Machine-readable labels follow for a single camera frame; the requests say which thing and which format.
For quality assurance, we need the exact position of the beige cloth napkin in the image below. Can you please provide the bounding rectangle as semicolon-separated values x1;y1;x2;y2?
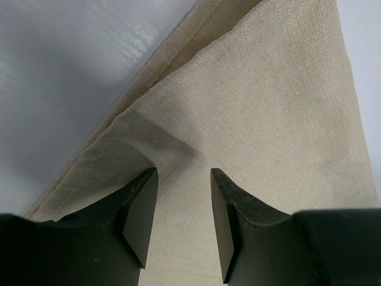
27;1;377;285

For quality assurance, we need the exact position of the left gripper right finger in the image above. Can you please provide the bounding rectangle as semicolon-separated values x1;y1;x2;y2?
210;168;380;285

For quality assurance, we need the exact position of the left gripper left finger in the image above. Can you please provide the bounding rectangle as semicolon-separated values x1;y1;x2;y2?
1;168;158;285

